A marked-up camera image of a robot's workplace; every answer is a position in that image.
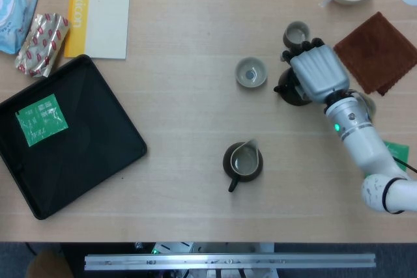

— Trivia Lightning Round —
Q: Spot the dark ceramic pitcher with handle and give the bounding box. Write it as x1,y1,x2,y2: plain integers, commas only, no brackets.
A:
222,139,264,193

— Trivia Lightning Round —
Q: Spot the black teapot with loop handle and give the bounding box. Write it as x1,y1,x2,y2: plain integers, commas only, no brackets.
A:
273,68,313,107

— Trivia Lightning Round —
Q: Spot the yellow and white Lexicon book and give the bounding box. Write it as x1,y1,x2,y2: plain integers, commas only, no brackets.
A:
63,0,131,61

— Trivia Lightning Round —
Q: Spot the green tea packet white lettering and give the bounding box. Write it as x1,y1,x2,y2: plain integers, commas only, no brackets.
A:
15,93,69,147

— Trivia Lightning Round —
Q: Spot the blue wet wipes pack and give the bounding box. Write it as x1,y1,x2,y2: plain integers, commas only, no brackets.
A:
0,0,40,55

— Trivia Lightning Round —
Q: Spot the brown folded cloth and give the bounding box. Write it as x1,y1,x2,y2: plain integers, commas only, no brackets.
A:
332,11,417,96

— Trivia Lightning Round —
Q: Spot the aluminium rail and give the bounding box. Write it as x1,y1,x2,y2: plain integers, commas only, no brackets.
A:
84,252,377,271

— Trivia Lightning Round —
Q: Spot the green tea packet with barcode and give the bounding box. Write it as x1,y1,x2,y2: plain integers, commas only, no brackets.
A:
382,140,410,171

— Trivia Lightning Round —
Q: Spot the silver red snack packet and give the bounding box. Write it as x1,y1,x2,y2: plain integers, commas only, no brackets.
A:
14,12,71,78

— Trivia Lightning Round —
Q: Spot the grey ceramic strainer bowl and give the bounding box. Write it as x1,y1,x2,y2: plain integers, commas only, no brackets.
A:
235,57,268,89

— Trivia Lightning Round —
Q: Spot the dark ceramic teacup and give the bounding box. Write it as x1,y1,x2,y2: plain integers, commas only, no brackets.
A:
283,21,310,48

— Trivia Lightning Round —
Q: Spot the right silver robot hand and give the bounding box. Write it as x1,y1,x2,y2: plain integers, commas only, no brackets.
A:
281,37,351,102

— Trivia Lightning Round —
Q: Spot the black rectangular tray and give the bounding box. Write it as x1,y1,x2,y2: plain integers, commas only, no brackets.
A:
0,54,148,221

